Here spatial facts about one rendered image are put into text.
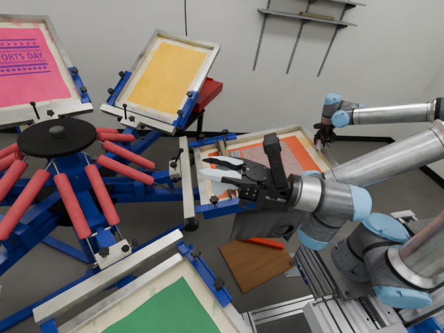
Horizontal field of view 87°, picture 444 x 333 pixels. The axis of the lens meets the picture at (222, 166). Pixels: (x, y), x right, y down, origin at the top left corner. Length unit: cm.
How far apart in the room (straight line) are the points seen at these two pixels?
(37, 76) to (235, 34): 206
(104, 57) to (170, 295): 272
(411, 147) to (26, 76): 213
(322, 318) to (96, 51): 311
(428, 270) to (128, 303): 97
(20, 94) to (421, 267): 216
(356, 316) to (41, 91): 213
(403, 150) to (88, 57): 311
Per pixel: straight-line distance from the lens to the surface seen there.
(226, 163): 52
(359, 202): 55
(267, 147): 45
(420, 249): 73
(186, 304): 110
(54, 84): 211
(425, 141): 67
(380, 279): 80
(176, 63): 206
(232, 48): 319
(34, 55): 227
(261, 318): 193
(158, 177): 137
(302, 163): 146
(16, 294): 245
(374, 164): 66
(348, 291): 96
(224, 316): 110
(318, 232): 60
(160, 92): 191
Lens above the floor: 200
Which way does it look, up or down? 39 degrees down
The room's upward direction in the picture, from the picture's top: 11 degrees clockwise
